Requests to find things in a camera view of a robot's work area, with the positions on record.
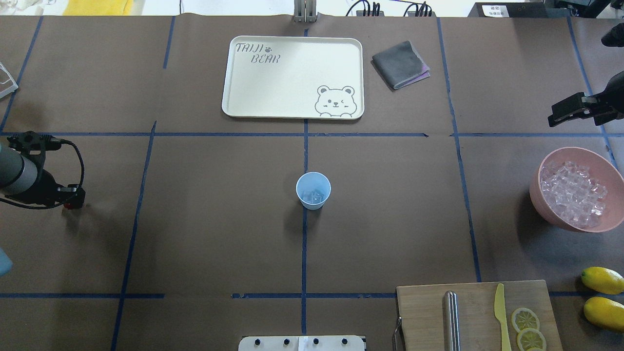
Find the yellow lemon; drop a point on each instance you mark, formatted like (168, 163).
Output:
(603, 280)
(605, 313)

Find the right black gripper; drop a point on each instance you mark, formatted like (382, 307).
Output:
(615, 92)

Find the aluminium frame post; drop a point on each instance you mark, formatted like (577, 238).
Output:
(305, 11)

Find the lemon slice row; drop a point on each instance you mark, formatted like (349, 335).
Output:
(527, 325)

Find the cream bear serving tray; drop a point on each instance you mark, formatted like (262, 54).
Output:
(294, 77)

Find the white wire cup rack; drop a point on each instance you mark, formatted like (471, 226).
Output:
(8, 84)

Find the grey folded cloth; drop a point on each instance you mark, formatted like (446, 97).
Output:
(401, 65)

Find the light blue plastic cup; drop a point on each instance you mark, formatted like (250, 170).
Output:
(313, 189)

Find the pink bowl of ice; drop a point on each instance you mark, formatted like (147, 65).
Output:
(578, 190)

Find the yellow cloth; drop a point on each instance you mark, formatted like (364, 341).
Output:
(98, 8)

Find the yellow plastic knife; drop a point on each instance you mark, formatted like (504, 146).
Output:
(499, 310)

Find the wooden cutting board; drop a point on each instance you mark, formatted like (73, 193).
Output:
(421, 309)

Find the steel black handled tool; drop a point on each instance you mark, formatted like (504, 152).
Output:
(452, 338)

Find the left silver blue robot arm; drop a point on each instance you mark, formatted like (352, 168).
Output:
(33, 207)

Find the white camera pole base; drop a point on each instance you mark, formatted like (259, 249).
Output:
(303, 343)

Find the black power adapter box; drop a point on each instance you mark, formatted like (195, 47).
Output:
(498, 9)

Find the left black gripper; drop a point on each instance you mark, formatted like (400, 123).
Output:
(47, 187)

